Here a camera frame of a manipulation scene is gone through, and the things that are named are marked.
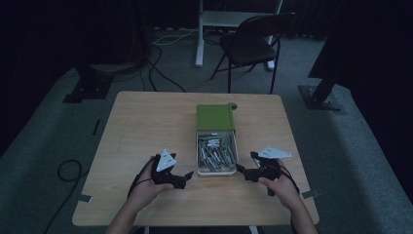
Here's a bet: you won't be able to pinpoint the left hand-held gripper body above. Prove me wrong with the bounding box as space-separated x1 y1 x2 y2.
150 148 188 189

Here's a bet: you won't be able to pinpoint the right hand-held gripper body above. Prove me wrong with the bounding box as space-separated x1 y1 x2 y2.
244 145 293 182

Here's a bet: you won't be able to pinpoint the green box with metal tray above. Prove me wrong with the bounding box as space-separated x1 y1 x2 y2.
196 129 239 177

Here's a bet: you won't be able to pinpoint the person's left hand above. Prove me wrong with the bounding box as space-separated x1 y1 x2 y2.
128 162 176 213

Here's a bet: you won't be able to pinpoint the person's right hand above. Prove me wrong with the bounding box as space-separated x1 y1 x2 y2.
257 159 302 212

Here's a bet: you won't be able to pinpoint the pile of grey metal pieces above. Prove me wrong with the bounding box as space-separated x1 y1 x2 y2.
198 131 237 172

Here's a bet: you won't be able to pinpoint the slanted black stand with base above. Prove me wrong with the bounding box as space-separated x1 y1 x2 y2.
298 72 343 112

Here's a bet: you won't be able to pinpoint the black folding chair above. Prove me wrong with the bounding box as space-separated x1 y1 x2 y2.
209 12 297 96

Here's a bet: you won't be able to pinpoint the black stand base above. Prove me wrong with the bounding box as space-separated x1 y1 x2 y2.
61 63 114 104

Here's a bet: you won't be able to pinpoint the dark curtain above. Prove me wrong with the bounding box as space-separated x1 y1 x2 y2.
307 0 413 206

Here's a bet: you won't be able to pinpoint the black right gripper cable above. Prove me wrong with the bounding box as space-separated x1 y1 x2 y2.
278 165 301 197

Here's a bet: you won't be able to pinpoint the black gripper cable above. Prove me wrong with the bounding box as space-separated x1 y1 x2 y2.
278 165 301 197
127 155 158 199

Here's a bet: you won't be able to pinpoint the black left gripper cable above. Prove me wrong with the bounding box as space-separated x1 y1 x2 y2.
127 155 158 199

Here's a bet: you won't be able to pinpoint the looped black floor cable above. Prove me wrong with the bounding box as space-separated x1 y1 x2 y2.
43 158 90 234

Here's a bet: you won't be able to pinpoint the black floor cables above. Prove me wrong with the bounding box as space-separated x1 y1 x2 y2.
113 43 188 94

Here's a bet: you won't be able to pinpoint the white floor cable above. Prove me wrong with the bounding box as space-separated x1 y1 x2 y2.
151 28 200 47

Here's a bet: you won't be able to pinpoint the white desk frame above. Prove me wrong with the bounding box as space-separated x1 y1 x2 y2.
195 0 284 71

